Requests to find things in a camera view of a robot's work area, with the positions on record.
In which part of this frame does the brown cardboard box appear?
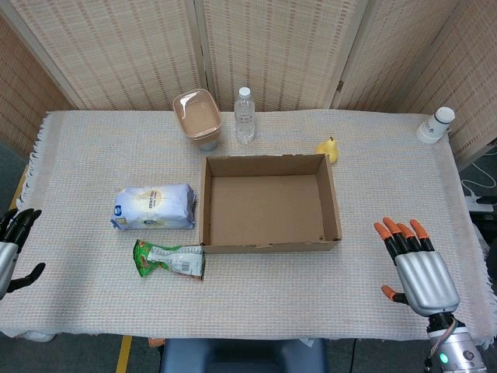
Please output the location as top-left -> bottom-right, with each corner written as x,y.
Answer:
198,152 -> 343,255

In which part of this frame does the woven beige tablecloth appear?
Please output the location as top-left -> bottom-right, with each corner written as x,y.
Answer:
0,110 -> 497,349

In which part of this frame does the brown lidded food container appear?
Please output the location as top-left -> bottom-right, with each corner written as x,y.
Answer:
172,88 -> 223,152

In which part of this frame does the green snack packet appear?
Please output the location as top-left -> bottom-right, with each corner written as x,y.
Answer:
133,239 -> 206,281

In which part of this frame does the left silver black-fingered robot hand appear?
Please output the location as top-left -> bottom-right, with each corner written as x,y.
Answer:
0,207 -> 47,301

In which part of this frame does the white plastic jar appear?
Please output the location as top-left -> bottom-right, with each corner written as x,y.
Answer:
415,106 -> 456,145

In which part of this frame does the white power cable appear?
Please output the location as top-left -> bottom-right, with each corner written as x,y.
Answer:
460,146 -> 497,200

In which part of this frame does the clear plastic water bottle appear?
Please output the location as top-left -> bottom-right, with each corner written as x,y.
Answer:
234,86 -> 257,145

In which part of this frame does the yellow pear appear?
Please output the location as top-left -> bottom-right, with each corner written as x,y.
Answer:
314,135 -> 340,164

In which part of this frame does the white power strip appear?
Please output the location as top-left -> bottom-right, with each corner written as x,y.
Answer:
464,195 -> 495,213

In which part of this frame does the blue-and-white bag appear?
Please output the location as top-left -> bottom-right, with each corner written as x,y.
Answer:
109,183 -> 200,232

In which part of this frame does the right silver orange-tipped robot hand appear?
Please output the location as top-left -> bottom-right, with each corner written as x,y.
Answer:
374,217 -> 461,316

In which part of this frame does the blue padded chair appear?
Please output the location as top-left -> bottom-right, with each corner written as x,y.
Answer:
159,337 -> 328,373

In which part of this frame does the bamboo folding screen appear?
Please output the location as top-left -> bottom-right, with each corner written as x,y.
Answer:
0,0 -> 497,172

